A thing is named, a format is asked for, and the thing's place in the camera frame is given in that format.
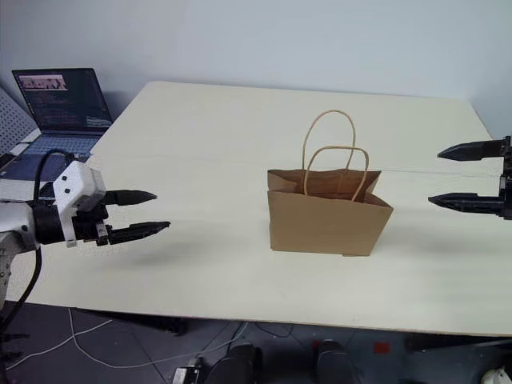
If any grey floor device box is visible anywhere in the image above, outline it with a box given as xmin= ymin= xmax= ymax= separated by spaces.
xmin=171 ymin=357 xmax=210 ymax=384

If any brown paper bag with handles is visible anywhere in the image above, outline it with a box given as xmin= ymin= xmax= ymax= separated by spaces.
xmin=266 ymin=109 xmax=394 ymax=259

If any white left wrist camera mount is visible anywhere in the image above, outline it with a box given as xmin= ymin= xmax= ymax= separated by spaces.
xmin=52 ymin=160 xmax=106 ymax=250

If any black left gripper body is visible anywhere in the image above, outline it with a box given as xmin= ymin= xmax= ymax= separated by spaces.
xmin=73 ymin=190 xmax=118 ymax=246

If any white rounded floor object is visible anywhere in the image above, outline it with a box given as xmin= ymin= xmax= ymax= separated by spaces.
xmin=481 ymin=366 xmax=512 ymax=384

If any dark rounded shape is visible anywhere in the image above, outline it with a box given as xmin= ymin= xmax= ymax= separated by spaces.
xmin=206 ymin=342 xmax=264 ymax=384
xmin=314 ymin=338 xmax=354 ymax=384

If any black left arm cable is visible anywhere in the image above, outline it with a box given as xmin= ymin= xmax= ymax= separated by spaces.
xmin=0 ymin=148 xmax=78 ymax=333

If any white floor cable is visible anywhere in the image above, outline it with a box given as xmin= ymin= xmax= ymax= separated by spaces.
xmin=0 ymin=306 xmax=250 ymax=371

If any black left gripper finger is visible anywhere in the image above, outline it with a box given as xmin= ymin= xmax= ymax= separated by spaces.
xmin=105 ymin=190 xmax=158 ymax=209
xmin=108 ymin=220 xmax=173 ymax=246

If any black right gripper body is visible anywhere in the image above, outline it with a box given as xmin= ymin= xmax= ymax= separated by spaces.
xmin=498 ymin=135 xmax=512 ymax=221

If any open dark laptop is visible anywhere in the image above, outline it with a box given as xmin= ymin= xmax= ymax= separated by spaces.
xmin=10 ymin=67 xmax=114 ymax=155

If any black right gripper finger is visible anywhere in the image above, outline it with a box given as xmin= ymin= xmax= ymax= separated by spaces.
xmin=436 ymin=138 xmax=503 ymax=162
xmin=427 ymin=192 xmax=506 ymax=218

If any white perforated pegboard panel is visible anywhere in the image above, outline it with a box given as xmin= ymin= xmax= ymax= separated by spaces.
xmin=0 ymin=85 xmax=42 ymax=158

